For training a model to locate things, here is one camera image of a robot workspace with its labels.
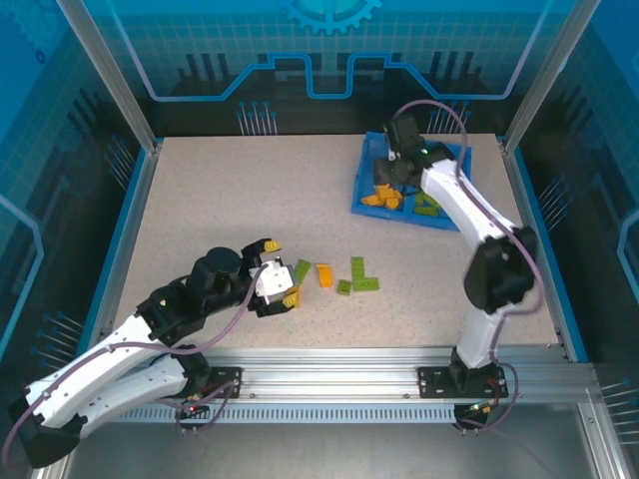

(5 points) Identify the blue gear print backdrop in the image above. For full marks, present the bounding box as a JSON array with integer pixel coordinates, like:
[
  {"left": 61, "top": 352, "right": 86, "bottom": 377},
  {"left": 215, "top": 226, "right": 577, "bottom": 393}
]
[{"left": 94, "top": 0, "right": 565, "bottom": 139}]

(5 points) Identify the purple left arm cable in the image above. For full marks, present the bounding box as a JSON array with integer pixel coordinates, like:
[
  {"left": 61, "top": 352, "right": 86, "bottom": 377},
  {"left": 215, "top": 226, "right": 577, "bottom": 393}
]
[{"left": 0, "top": 266, "right": 271, "bottom": 468}]

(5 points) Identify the slotted grey cable duct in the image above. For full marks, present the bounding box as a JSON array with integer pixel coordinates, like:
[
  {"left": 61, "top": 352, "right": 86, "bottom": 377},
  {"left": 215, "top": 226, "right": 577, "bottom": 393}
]
[{"left": 114, "top": 403, "right": 458, "bottom": 425}]

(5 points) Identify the aluminium front rail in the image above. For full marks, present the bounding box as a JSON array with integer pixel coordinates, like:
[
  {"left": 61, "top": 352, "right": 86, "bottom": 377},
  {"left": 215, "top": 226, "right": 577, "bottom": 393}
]
[{"left": 64, "top": 347, "right": 595, "bottom": 406}]

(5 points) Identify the aluminium frame post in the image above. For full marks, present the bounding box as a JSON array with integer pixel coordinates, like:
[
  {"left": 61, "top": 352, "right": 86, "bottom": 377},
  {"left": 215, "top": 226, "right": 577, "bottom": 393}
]
[
  {"left": 53, "top": 0, "right": 164, "bottom": 154},
  {"left": 500, "top": 0, "right": 599, "bottom": 154}
]

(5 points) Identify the blue table edge strip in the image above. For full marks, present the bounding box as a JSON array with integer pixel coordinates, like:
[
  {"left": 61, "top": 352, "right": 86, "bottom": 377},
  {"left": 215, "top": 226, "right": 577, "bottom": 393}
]
[
  {"left": 73, "top": 147, "right": 151, "bottom": 363},
  {"left": 513, "top": 147, "right": 591, "bottom": 363}
]

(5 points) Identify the small connector board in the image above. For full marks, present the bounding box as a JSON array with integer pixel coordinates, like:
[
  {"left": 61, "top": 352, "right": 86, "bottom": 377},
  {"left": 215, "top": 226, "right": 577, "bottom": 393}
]
[
  {"left": 175, "top": 396, "right": 211, "bottom": 421},
  {"left": 454, "top": 398, "right": 500, "bottom": 425}
]

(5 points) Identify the blue printed side panel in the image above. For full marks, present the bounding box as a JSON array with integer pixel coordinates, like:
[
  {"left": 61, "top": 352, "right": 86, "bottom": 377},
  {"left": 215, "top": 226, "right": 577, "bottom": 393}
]
[
  {"left": 0, "top": 0, "right": 146, "bottom": 370},
  {"left": 518, "top": 0, "right": 639, "bottom": 400}
]

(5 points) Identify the blue two-compartment bin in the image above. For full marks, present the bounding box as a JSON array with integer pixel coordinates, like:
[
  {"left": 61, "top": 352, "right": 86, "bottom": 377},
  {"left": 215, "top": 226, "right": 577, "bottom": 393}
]
[{"left": 348, "top": 130, "right": 474, "bottom": 234}]

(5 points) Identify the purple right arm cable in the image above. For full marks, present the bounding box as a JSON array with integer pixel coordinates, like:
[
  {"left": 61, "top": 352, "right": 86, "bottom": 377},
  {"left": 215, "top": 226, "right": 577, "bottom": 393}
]
[{"left": 388, "top": 99, "right": 545, "bottom": 436}]

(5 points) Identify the grey metal base plate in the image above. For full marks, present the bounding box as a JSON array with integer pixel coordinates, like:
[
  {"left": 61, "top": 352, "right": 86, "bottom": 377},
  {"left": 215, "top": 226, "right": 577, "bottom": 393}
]
[{"left": 62, "top": 421, "right": 603, "bottom": 479}]

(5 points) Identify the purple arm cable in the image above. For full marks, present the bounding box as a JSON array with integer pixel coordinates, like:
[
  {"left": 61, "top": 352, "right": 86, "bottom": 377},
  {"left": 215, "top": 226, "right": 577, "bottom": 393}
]
[
  {"left": 0, "top": 266, "right": 271, "bottom": 468},
  {"left": 388, "top": 99, "right": 545, "bottom": 436}
]

